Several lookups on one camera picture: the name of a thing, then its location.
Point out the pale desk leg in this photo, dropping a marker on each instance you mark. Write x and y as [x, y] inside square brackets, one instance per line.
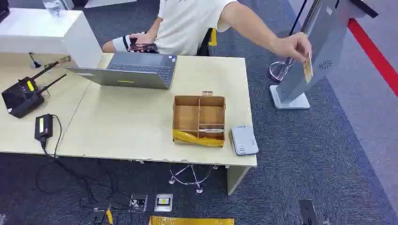
[234, 180]

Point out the black power adapter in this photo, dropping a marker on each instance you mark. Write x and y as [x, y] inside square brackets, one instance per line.
[43, 125]

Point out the card in wooden box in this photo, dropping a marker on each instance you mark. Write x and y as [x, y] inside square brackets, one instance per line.
[213, 130]

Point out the small black stub antenna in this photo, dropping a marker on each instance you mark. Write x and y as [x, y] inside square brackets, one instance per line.
[35, 62]

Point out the grey laptop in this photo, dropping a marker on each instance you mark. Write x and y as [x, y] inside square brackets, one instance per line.
[140, 65]

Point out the tan card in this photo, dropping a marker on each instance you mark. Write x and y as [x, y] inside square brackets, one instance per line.
[308, 73]

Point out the chrome chair base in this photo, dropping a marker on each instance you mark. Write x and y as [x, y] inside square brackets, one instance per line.
[194, 181]
[278, 73]

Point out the dark smartphone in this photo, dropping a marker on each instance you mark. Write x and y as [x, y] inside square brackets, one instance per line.
[144, 48]

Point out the white cabinet box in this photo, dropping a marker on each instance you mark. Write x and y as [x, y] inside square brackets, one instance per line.
[37, 29]

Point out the person's right hand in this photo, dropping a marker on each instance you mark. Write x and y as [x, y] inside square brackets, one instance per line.
[143, 38]

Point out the silver floor socket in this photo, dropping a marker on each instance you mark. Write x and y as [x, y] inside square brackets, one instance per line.
[163, 202]

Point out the white board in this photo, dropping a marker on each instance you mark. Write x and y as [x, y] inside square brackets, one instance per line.
[108, 3]

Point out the person's left hand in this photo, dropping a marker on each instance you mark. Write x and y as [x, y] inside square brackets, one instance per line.
[293, 46]

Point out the grey kiosk stand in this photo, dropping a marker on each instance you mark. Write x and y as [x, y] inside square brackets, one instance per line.
[311, 46]

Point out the clear water bottle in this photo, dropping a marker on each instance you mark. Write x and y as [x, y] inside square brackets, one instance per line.
[54, 6]

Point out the black router with antennas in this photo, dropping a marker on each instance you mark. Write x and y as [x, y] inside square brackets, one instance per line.
[20, 99]

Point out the chair with yellow frame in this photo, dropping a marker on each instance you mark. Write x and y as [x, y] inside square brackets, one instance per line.
[212, 37]

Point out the person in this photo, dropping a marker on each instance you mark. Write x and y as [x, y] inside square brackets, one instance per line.
[186, 24]

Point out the wooden card box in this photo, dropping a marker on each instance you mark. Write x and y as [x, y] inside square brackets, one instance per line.
[186, 118]

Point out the yellow package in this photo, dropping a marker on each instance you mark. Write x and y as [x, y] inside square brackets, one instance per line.
[189, 221]

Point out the red floor tape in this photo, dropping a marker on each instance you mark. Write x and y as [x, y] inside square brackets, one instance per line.
[376, 57]

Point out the open floor socket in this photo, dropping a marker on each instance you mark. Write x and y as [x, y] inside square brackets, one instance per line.
[138, 203]

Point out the grey card reader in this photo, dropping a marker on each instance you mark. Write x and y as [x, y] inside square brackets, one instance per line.
[244, 141]

